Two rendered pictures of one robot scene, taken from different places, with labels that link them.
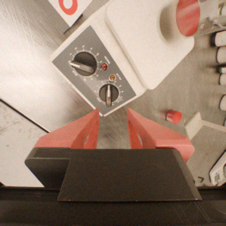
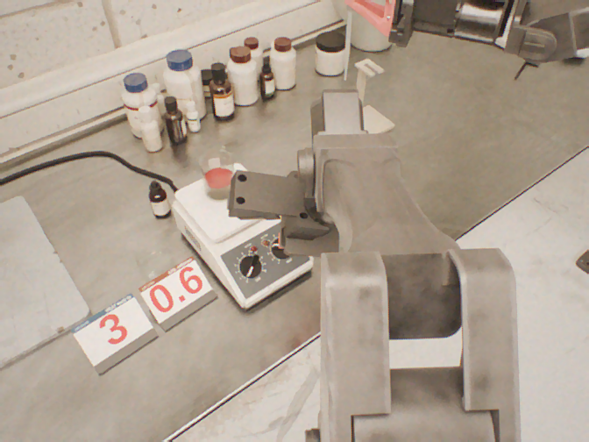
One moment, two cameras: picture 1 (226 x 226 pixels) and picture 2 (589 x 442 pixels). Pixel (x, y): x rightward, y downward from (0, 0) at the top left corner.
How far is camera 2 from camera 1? 0.59 m
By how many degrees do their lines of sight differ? 25
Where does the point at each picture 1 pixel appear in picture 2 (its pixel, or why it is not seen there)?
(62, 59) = (244, 288)
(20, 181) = not seen: hidden behind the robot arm
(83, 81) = (266, 273)
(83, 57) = (244, 266)
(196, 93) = (303, 131)
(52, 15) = (201, 302)
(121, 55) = (244, 232)
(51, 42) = (225, 308)
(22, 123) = (310, 350)
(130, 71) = (260, 224)
